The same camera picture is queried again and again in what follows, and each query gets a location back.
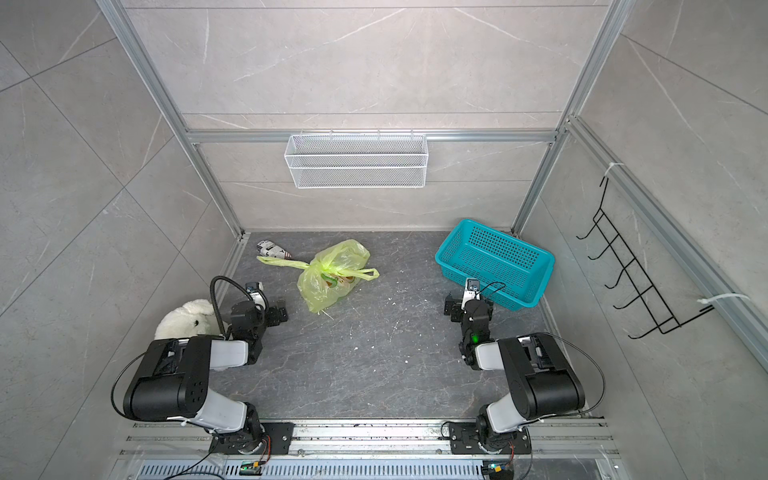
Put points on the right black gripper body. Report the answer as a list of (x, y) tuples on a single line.
[(458, 312)]

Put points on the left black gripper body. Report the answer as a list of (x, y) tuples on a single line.
[(272, 318)]

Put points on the yellow-green plastic bag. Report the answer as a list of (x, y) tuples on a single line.
[(331, 275)]

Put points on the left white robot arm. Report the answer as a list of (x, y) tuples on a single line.
[(171, 383)]

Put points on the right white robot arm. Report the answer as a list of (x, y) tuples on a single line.
[(541, 382)]

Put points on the small flag-patterned toy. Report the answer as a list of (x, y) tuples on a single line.
[(268, 248)]

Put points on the teal plastic basket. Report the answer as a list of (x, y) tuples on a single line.
[(514, 274)]

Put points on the white plush dog toy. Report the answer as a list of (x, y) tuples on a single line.
[(193, 318)]

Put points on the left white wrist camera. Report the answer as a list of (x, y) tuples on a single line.
[(255, 291)]

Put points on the white wire mesh basket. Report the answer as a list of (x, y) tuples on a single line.
[(357, 161)]

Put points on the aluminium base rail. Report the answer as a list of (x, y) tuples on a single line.
[(567, 448)]

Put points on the black wire hook rack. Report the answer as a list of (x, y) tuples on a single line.
[(633, 273)]

